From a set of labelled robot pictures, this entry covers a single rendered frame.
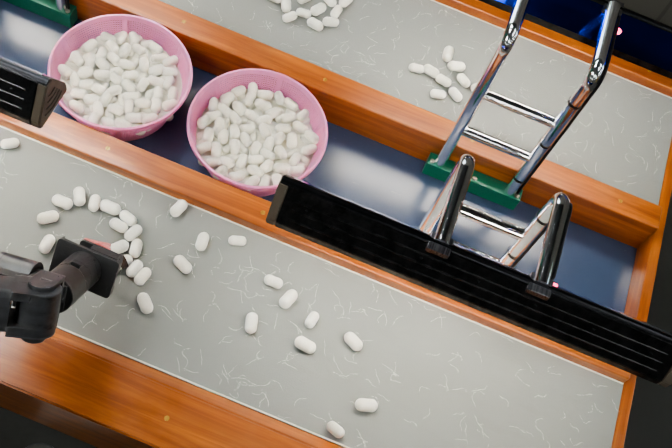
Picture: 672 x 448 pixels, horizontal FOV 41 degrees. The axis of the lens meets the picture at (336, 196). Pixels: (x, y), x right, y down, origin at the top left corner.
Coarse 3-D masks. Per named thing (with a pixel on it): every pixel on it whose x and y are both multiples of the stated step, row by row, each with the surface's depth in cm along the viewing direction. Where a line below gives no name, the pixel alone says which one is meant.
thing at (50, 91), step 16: (0, 64) 125; (16, 64) 126; (0, 80) 126; (16, 80) 126; (32, 80) 125; (48, 80) 125; (0, 96) 127; (16, 96) 127; (32, 96) 126; (48, 96) 127; (0, 112) 129; (16, 112) 128; (32, 112) 128; (48, 112) 129
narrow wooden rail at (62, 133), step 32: (32, 128) 160; (64, 128) 162; (96, 160) 161; (128, 160) 161; (160, 160) 162; (192, 192) 160; (224, 192) 161; (256, 224) 160; (320, 256) 161; (416, 288) 159; (480, 320) 160; (576, 352) 159
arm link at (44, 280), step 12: (0, 252) 130; (0, 264) 128; (12, 264) 128; (24, 264) 129; (36, 264) 129; (12, 276) 126; (36, 276) 123; (48, 276) 124; (60, 276) 125; (36, 288) 120; (48, 288) 121
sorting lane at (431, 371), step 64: (0, 128) 162; (0, 192) 156; (64, 192) 158; (128, 192) 161; (192, 256) 157; (256, 256) 159; (64, 320) 148; (128, 320) 150; (192, 320) 152; (320, 320) 156; (384, 320) 158; (448, 320) 160; (192, 384) 147; (256, 384) 149; (320, 384) 151; (384, 384) 153; (448, 384) 155; (512, 384) 157; (576, 384) 159
